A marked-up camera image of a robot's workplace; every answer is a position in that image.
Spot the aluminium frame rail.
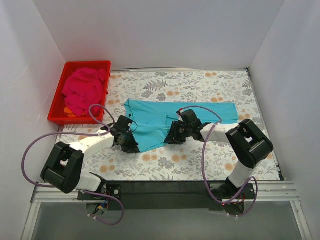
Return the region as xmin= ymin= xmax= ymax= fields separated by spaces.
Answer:
xmin=22 ymin=181 xmax=312 ymax=240

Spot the magenta t shirt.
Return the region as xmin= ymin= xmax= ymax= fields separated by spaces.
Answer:
xmin=62 ymin=67 xmax=107 ymax=117

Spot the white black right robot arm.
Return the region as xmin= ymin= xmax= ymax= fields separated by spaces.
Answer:
xmin=164 ymin=109 xmax=274 ymax=202

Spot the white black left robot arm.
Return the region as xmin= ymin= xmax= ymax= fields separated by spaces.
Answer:
xmin=40 ymin=115 xmax=140 ymax=200

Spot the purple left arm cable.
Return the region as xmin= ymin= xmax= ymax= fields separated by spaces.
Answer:
xmin=21 ymin=104 xmax=125 ymax=226

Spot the red plastic bin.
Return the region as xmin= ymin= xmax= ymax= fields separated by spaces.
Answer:
xmin=47 ymin=60 xmax=111 ymax=125

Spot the turquoise t shirt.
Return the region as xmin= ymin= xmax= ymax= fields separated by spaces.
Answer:
xmin=124 ymin=99 xmax=239 ymax=153

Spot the floral patterned table mat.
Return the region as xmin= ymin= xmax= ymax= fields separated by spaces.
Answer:
xmin=49 ymin=71 xmax=281 ymax=182

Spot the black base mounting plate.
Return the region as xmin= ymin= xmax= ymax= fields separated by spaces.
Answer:
xmin=77 ymin=180 xmax=261 ymax=211

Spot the orange cloth in bin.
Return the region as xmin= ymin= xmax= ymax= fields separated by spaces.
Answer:
xmin=64 ymin=107 xmax=77 ymax=118

